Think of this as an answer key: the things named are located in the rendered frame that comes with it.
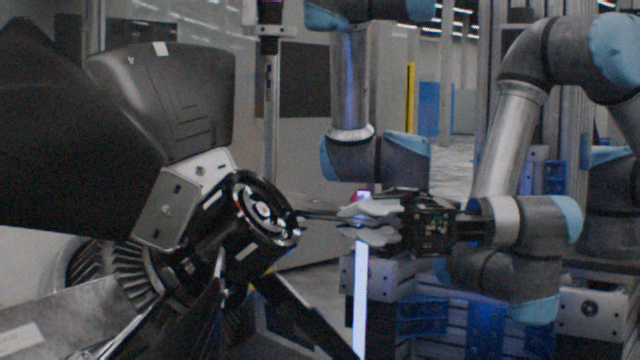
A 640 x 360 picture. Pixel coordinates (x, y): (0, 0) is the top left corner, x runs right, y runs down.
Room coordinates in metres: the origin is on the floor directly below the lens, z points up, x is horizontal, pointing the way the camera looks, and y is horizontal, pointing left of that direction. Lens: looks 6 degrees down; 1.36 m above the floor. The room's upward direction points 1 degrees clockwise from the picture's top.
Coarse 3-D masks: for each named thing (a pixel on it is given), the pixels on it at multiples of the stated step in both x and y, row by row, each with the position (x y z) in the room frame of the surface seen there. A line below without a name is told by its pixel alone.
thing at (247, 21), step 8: (240, 0) 0.93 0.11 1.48; (248, 0) 0.91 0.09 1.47; (240, 8) 0.93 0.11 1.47; (248, 8) 0.91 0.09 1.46; (240, 16) 0.93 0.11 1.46; (248, 16) 0.91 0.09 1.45; (240, 24) 0.93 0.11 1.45; (248, 24) 0.91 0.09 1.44; (248, 32) 0.91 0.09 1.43; (256, 32) 0.90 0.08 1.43; (264, 32) 0.90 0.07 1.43; (272, 32) 0.90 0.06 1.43; (280, 32) 0.90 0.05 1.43; (288, 32) 0.91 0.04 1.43
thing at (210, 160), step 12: (204, 156) 0.91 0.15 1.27; (216, 156) 0.91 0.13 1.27; (228, 156) 0.91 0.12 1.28; (180, 168) 0.90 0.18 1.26; (192, 168) 0.90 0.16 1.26; (216, 168) 0.90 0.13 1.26; (228, 168) 0.90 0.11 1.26; (204, 180) 0.88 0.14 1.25; (216, 180) 0.88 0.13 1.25; (204, 192) 0.87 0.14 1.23
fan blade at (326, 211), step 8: (288, 192) 1.18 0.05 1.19; (288, 200) 1.13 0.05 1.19; (296, 200) 1.13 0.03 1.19; (304, 200) 1.14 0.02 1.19; (296, 208) 1.03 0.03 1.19; (304, 208) 1.03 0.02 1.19; (312, 208) 1.03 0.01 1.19; (320, 208) 1.04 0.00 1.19; (328, 208) 1.08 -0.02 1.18; (336, 208) 1.11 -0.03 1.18; (296, 216) 0.95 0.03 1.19; (304, 216) 0.94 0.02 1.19; (312, 216) 0.94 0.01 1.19; (320, 216) 0.96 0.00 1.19; (328, 216) 0.98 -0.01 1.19; (360, 216) 1.09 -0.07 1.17; (368, 216) 1.14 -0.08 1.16; (360, 224) 1.00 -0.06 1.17; (368, 224) 1.02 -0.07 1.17; (376, 224) 1.06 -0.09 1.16
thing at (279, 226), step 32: (224, 192) 0.79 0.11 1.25; (256, 192) 0.84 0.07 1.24; (192, 224) 0.80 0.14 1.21; (224, 224) 0.78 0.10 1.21; (256, 224) 0.79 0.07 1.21; (288, 224) 0.85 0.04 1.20; (160, 256) 0.80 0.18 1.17; (192, 256) 0.81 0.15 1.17; (256, 256) 0.78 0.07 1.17; (192, 288) 0.80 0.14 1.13
